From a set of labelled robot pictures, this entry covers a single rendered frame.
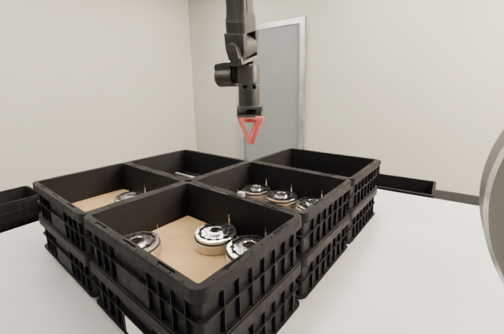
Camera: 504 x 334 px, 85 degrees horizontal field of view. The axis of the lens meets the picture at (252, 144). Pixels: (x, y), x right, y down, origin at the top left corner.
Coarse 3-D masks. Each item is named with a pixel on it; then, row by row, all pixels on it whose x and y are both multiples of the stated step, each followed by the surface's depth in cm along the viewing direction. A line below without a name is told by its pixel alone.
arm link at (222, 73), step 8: (232, 48) 66; (232, 56) 67; (240, 56) 67; (248, 56) 73; (256, 56) 72; (216, 64) 75; (224, 64) 73; (232, 64) 69; (240, 64) 68; (216, 72) 76; (224, 72) 74; (216, 80) 76; (224, 80) 75; (232, 80) 74
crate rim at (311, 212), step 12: (228, 168) 97; (276, 168) 98; (288, 168) 96; (192, 180) 85; (348, 180) 82; (228, 192) 74; (336, 192) 73; (276, 204) 66; (312, 204) 65; (324, 204) 68; (312, 216) 63
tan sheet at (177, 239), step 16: (176, 224) 78; (192, 224) 78; (160, 240) 70; (176, 240) 70; (192, 240) 70; (160, 256) 63; (176, 256) 63; (192, 256) 63; (208, 256) 63; (224, 256) 63; (192, 272) 57; (208, 272) 57
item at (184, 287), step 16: (160, 192) 76; (224, 192) 74; (112, 208) 66; (272, 208) 64; (96, 224) 57; (288, 224) 56; (112, 240) 52; (128, 240) 51; (272, 240) 51; (128, 256) 49; (144, 256) 46; (240, 256) 45; (256, 256) 47; (160, 272) 43; (176, 272) 42; (224, 272) 41; (240, 272) 44; (176, 288) 40; (192, 288) 38; (208, 288) 39; (224, 288) 41; (192, 304) 38
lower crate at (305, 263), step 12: (348, 216) 83; (336, 228) 76; (324, 240) 70; (336, 240) 80; (312, 252) 65; (324, 252) 73; (336, 252) 81; (312, 264) 67; (324, 264) 73; (300, 276) 65; (312, 276) 68; (300, 288) 66; (312, 288) 68
